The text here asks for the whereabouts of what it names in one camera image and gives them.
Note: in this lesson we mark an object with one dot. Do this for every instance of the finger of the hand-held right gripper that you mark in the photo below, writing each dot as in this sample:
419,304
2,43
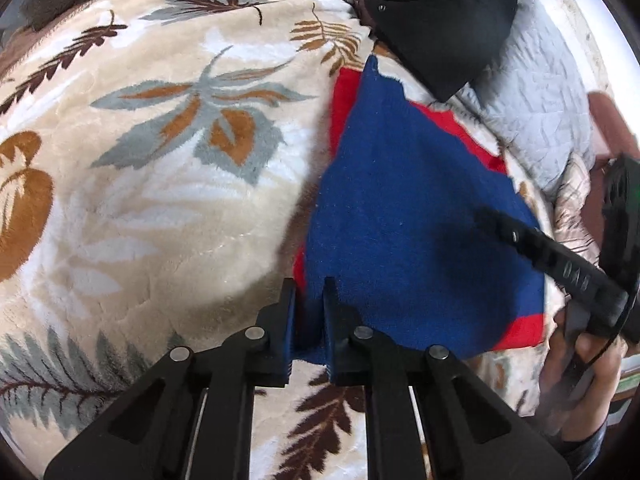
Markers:
550,255

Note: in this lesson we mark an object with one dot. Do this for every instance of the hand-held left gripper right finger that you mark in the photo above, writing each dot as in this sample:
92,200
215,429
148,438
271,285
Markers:
331,327

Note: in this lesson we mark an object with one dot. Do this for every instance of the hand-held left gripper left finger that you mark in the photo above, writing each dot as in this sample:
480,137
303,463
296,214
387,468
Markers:
289,332

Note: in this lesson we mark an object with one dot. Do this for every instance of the red and blue knit sweater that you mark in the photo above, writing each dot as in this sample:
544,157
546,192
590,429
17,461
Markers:
410,210

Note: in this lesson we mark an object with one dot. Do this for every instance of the person's right forearm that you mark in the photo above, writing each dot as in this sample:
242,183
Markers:
582,452

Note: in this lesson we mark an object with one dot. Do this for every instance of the person's right hand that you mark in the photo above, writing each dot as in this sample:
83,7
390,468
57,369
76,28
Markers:
595,370

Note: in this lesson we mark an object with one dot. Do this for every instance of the striped floral quilt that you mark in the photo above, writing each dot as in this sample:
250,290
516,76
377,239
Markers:
570,200

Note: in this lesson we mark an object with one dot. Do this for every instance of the reddish-brown upholstered headboard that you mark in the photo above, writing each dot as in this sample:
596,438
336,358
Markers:
607,120

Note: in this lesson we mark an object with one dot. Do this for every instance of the grey quilted pillow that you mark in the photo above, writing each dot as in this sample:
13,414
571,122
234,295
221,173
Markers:
540,95

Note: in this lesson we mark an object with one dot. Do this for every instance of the leaf-print fleece blanket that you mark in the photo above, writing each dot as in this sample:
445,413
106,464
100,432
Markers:
150,185

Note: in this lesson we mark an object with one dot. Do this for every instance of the black garment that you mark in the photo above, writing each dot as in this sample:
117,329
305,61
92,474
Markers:
440,15

